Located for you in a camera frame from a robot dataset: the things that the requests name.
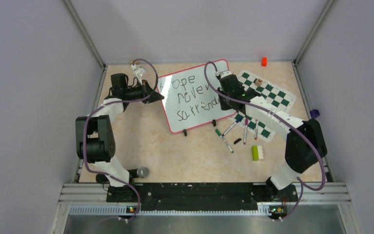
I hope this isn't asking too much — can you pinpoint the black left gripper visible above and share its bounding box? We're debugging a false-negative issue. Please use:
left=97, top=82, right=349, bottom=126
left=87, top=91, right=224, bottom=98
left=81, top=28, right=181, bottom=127
left=125, top=80, right=164, bottom=104

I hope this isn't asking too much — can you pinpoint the pink framed whiteboard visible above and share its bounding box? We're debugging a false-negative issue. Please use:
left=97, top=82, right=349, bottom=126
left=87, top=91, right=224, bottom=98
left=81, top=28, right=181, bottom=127
left=157, top=64, right=235, bottom=133

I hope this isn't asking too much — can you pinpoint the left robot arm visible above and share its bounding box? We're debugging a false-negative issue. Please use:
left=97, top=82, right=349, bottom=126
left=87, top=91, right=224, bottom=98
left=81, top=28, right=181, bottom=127
left=75, top=73, right=164, bottom=202

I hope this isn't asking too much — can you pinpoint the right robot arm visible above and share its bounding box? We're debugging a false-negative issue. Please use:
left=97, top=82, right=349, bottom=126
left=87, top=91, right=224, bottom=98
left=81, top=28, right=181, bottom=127
left=214, top=71, right=327, bottom=201

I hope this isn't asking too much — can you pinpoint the green white chessboard mat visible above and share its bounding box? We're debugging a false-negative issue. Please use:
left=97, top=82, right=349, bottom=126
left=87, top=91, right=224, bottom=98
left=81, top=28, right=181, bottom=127
left=228, top=70, right=297, bottom=142

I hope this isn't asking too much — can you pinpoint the wooden block on chessboard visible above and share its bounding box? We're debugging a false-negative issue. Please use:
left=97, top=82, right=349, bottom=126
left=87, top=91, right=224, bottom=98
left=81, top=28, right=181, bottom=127
left=254, top=78, right=263, bottom=87

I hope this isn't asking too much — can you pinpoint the blue capped marker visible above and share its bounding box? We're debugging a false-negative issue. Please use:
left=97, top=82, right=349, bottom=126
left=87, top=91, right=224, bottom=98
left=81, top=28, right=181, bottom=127
left=222, top=117, right=243, bottom=136

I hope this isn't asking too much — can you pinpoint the purple capped marker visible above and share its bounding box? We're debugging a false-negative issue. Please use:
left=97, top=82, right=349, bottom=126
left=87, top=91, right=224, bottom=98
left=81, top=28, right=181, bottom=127
left=243, top=117, right=248, bottom=145

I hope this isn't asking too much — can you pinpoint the red capped marker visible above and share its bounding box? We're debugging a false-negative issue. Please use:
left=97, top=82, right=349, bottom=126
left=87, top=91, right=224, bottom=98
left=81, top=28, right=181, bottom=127
left=254, top=119, right=259, bottom=140

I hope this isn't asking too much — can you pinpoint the orange block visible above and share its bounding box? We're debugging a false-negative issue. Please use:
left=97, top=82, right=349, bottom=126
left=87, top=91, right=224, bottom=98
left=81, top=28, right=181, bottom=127
left=261, top=57, right=268, bottom=67

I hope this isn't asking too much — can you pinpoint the green capped marker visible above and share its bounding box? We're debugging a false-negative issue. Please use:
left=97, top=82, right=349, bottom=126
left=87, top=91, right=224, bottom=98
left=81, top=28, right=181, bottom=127
left=215, top=129, right=234, bottom=153

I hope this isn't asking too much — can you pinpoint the green white lego block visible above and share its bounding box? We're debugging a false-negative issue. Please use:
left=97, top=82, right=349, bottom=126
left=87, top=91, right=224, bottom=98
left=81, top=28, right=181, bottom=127
left=251, top=145, right=264, bottom=161

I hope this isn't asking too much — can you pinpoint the black microphone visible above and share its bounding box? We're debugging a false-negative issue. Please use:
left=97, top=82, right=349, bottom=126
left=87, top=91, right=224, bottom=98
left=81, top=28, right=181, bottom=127
left=95, top=167, right=150, bottom=184

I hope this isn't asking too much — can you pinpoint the purple block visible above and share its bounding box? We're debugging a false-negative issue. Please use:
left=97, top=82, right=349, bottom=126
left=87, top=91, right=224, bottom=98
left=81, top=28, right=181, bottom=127
left=309, top=109, right=320, bottom=119

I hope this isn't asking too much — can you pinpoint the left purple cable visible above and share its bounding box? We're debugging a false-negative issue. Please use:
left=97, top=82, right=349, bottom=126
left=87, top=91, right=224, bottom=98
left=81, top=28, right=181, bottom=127
left=83, top=58, right=159, bottom=220

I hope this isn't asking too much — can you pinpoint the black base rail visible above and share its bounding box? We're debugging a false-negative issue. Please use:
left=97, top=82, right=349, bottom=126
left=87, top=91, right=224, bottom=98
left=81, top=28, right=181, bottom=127
left=106, top=182, right=298, bottom=211

